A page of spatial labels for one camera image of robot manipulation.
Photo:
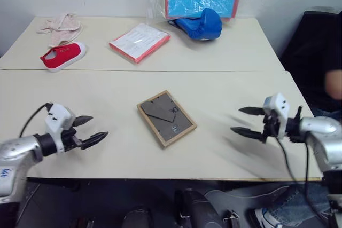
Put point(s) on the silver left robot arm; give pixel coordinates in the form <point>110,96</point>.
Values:
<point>18,148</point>

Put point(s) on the clear plastic bag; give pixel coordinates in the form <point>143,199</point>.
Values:
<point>155,3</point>

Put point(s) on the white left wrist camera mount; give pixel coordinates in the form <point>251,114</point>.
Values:
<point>58,119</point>

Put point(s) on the small dark rounded shape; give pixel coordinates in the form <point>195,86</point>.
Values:
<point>137,218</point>

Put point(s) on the red canvas child shoe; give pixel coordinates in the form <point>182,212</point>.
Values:
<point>62,55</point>

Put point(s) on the red paper pack in plastic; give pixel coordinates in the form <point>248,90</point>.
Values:
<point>139,42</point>

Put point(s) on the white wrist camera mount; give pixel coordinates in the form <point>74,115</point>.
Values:
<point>58,119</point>
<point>279,105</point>

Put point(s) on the black chair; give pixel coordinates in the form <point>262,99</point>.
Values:
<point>307,51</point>

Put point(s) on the pink baby garment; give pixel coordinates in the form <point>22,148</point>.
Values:
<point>62,26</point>

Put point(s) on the tall dark rounded shape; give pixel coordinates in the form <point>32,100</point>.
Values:
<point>195,209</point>

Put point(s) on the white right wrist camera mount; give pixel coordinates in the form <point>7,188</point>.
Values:
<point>279,105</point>

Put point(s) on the person's bare forearm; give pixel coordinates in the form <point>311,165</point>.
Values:
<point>334,83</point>

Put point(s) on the blue boxing glove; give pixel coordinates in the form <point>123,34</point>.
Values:
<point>203,26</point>

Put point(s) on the white sneaker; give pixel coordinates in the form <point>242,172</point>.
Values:
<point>264,220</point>

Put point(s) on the person's blue jeans leg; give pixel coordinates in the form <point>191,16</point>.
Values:
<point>291,206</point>

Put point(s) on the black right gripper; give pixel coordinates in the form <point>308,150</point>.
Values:
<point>270,125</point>

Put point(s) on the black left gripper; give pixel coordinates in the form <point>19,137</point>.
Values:
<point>70,140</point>

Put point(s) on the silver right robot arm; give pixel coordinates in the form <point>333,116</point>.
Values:
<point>324,137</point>

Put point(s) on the wooden picture frame face-down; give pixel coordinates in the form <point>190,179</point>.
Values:
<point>167,119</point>

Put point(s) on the grey curved shell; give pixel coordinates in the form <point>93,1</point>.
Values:
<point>240,196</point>

